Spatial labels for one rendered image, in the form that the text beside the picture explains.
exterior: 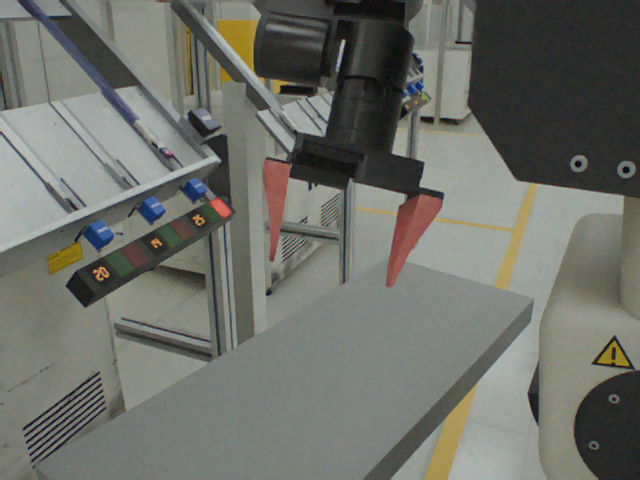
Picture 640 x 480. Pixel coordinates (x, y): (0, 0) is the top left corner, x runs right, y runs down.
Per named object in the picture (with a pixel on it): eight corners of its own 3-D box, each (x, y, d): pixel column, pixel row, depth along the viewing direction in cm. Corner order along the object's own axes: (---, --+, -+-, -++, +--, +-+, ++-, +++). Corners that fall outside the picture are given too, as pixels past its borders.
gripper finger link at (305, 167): (244, 256, 50) (268, 150, 50) (326, 274, 50) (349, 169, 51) (243, 254, 43) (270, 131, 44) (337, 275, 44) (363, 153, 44)
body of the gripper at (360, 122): (288, 169, 50) (306, 87, 51) (401, 195, 51) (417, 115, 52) (292, 154, 44) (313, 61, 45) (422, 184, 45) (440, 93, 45)
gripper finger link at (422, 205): (324, 274, 50) (347, 168, 51) (404, 291, 51) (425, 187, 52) (335, 274, 44) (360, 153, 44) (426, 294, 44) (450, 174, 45)
